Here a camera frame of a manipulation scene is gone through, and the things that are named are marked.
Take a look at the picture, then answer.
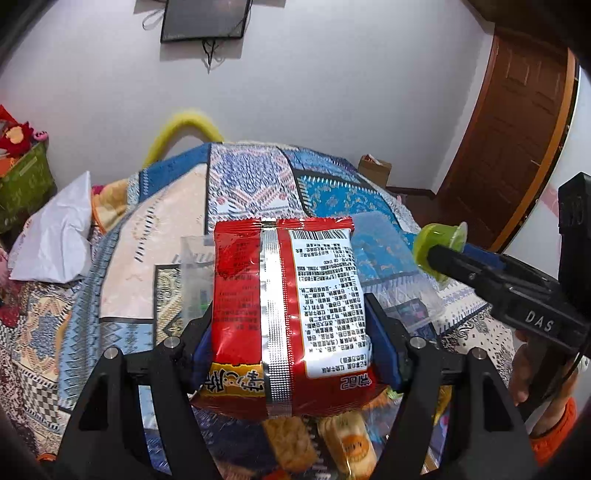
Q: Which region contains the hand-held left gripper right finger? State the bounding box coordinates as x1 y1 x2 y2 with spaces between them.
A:
365 293 539 480

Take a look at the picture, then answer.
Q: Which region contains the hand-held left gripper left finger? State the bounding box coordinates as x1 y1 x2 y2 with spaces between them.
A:
54 302 219 480

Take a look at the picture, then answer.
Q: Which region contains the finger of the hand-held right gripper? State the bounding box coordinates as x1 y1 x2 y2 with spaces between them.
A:
462 243 560 288
427 244 522 301

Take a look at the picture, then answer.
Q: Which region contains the green jelly cup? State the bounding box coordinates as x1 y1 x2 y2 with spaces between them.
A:
412 222 468 281

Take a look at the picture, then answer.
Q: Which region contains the red snack packet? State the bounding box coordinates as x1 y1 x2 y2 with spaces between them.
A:
189 216 402 421

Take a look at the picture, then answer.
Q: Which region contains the clear plastic container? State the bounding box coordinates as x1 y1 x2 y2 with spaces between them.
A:
178 211 441 333

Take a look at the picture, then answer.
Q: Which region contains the yellow cake packet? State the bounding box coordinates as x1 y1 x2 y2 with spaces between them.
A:
318 411 380 480

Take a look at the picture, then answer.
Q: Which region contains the person's right forearm orange sleeve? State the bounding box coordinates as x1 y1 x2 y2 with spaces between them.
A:
529 397 581 468

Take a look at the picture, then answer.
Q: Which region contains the person's right hand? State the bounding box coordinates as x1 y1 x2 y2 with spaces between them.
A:
508 329 579 438

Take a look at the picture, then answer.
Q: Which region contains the white sliding wardrobe door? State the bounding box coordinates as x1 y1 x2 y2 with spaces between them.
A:
501 65 591 296

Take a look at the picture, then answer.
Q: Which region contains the patchwork patterned blanket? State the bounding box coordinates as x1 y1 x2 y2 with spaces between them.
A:
0 141 525 480

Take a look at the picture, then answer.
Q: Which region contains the brown wooden door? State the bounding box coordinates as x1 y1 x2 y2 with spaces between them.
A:
436 23 579 252

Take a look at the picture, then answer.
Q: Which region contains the cardboard box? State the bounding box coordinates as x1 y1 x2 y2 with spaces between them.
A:
358 154 393 188

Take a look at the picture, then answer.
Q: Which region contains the yellow foam tube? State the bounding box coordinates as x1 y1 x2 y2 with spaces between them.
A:
142 108 227 169

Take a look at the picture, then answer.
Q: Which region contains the green storage box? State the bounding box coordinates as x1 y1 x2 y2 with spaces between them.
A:
0 141 58 234

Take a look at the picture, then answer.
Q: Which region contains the red plush toy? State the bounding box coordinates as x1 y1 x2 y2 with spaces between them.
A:
0 121 49 160

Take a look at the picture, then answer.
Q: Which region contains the small black monitor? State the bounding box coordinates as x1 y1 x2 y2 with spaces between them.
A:
160 0 254 44

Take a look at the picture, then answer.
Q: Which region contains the black monitor cable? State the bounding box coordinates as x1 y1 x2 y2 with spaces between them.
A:
201 39 223 73

